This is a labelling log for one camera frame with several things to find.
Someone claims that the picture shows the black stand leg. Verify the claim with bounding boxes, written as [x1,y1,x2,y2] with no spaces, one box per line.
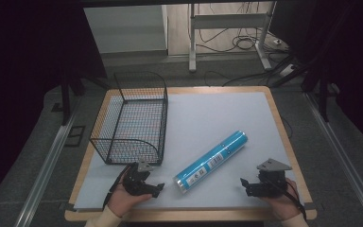
[60,74,72,127]
[318,70,331,123]

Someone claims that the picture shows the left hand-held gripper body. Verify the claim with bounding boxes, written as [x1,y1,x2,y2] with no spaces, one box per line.
[121,157,155,197]

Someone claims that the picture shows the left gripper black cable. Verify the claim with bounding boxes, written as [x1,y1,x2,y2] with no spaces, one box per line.
[101,163,133,212]

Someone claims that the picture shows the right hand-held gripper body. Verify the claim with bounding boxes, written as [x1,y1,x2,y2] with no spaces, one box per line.
[256,157,293,199]

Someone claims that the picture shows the black wire basket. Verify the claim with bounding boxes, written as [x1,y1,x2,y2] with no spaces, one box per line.
[89,71,169,166]

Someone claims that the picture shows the white metal desk frame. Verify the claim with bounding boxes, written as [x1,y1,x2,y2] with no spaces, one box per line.
[187,2,277,73]

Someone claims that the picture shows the blue cylindrical tube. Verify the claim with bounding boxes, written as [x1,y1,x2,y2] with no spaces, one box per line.
[173,130,250,195]

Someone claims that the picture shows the black floor plate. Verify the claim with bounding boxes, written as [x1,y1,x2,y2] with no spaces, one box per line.
[64,125,86,148]

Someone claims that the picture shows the white power strip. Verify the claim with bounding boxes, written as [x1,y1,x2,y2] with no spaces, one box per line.
[278,63,298,79]

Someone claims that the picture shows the person's left hand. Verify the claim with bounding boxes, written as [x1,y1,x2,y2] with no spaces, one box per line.
[106,180,153,218]

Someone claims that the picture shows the person's right hand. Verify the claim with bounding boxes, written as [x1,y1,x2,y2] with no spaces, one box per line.
[259,177,302,221]

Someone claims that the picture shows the black floor cables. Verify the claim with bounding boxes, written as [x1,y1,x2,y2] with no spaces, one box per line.
[198,3,294,88]

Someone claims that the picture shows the metal floor rail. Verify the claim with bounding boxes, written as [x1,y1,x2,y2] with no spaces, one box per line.
[13,110,78,227]
[303,91,363,227]

